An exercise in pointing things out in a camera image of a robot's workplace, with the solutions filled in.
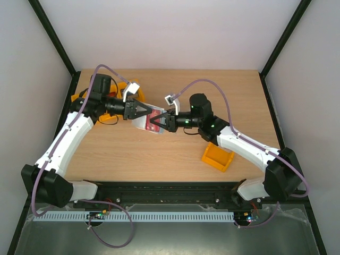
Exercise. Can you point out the white slotted cable duct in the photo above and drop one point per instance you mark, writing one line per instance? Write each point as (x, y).
(118, 216)

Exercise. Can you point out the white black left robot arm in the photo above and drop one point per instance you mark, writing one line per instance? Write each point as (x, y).
(44, 180)

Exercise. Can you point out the beige leather card holder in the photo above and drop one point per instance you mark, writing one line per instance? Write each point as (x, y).
(144, 123)

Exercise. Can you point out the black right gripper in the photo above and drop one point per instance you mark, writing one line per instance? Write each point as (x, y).
(171, 121)

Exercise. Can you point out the yellow three-compartment bin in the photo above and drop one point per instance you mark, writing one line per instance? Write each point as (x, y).
(116, 90)

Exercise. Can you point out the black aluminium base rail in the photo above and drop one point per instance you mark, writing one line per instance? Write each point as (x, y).
(219, 195)

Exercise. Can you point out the black left frame post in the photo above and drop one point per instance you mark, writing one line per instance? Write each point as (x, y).
(51, 33)

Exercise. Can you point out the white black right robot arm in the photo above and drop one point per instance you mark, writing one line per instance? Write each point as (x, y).
(281, 168)

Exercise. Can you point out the black right frame post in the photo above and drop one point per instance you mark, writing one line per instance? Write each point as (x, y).
(289, 29)

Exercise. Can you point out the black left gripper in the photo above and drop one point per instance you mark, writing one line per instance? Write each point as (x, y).
(130, 109)

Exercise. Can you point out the small yellow bin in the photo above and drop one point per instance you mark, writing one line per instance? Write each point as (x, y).
(217, 157)

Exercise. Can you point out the dark red card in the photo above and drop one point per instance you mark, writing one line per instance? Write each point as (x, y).
(151, 126)

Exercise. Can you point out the black frame post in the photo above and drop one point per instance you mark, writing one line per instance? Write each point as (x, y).
(51, 33)
(289, 29)

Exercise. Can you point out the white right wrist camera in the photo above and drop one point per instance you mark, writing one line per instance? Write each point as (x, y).
(173, 101)

